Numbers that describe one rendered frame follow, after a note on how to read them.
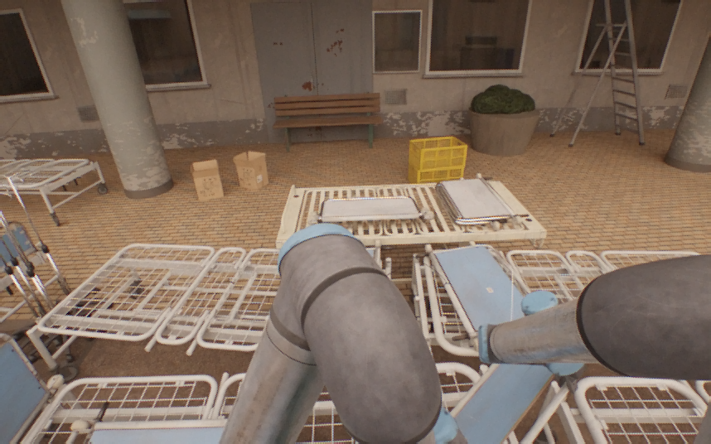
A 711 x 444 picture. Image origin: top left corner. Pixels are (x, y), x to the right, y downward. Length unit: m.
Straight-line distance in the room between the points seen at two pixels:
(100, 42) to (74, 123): 3.36
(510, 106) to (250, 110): 4.27
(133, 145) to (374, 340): 4.90
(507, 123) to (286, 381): 5.55
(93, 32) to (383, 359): 4.85
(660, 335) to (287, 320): 0.37
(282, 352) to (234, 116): 6.51
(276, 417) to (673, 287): 0.47
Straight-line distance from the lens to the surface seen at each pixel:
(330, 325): 0.36
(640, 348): 0.43
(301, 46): 6.49
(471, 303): 2.07
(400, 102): 6.69
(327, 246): 0.43
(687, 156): 6.82
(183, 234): 4.17
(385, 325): 0.35
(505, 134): 5.93
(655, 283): 0.43
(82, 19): 5.04
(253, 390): 0.54
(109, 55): 5.00
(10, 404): 2.06
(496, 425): 1.28
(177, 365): 2.72
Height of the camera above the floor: 1.89
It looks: 29 degrees down
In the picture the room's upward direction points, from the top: 2 degrees counter-clockwise
